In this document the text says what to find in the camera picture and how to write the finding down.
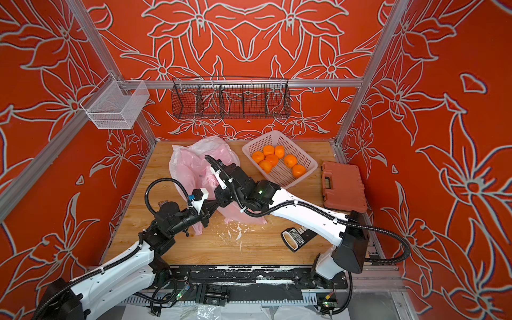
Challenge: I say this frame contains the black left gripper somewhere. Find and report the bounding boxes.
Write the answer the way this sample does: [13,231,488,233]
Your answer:
[168,199,222,239]

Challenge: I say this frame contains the pink plastic bag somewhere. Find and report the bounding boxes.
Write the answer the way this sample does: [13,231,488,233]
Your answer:
[192,187,267,235]
[169,137,240,200]

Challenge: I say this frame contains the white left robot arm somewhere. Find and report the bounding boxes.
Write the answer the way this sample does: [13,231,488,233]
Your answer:
[33,188,219,319]

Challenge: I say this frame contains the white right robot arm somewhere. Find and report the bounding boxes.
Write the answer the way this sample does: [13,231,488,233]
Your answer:
[211,161,411,280]

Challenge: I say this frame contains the orange mandarin front basket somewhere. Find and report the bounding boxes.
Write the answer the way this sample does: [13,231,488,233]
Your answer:
[259,159,273,174]

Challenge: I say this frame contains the orange mandarin centre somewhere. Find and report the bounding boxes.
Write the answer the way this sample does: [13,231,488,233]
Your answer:
[265,154,279,167]

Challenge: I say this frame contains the orange mandarin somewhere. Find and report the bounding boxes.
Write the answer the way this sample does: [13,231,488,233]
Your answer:
[274,145,285,159]
[265,154,279,167]
[292,164,307,179]
[263,145,275,157]

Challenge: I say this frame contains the orange mandarin left back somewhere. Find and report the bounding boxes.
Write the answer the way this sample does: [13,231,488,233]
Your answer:
[263,145,275,157]

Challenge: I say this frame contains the orange mandarin back top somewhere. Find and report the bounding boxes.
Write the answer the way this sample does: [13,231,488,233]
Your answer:
[274,145,285,159]

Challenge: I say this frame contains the white plastic perforated basket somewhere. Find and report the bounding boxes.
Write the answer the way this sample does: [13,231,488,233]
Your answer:
[243,131,318,189]

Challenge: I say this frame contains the orange mandarin front corner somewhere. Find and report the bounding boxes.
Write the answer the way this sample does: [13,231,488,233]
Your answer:
[283,154,298,168]

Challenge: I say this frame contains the orange mandarin right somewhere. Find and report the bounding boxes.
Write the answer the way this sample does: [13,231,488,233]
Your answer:
[292,164,307,179]

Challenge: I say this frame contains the black handheld label tool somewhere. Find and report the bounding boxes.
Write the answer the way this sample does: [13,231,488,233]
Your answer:
[281,226,317,253]

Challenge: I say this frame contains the red plastic tool case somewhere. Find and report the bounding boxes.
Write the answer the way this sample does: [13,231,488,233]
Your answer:
[321,161,368,213]

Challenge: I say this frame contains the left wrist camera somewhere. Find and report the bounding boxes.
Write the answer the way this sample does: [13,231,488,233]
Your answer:
[187,188,209,216]

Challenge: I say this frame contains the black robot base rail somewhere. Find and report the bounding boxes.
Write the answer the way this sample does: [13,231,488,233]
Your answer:
[127,265,351,307]

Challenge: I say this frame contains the black wire wall basket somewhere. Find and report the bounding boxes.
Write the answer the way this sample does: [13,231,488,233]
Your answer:
[171,77,291,120]

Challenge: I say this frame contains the clear wire mesh basket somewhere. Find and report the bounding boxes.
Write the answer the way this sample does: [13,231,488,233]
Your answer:
[80,80,149,130]

